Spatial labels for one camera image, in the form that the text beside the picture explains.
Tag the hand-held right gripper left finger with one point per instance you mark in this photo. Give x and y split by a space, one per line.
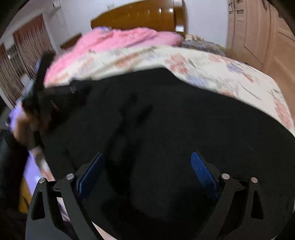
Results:
91 176

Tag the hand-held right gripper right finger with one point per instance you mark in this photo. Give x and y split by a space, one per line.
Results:
204 176

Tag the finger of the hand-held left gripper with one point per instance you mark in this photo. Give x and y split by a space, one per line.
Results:
69 92

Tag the black pants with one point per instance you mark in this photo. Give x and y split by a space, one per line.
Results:
175 143

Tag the person's left hand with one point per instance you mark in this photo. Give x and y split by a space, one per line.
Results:
24 129

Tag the patterned red curtain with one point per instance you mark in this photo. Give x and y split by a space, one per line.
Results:
23 53

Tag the dark wooden chair back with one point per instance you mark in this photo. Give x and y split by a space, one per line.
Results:
70 41

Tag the pink quilt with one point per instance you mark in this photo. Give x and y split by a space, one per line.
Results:
110 42

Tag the wooden headboard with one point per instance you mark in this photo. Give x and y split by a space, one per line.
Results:
138 16

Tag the floral bed sheet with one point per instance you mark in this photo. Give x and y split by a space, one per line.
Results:
207 69

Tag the light wooden wardrobe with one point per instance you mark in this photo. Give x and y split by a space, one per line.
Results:
262 39

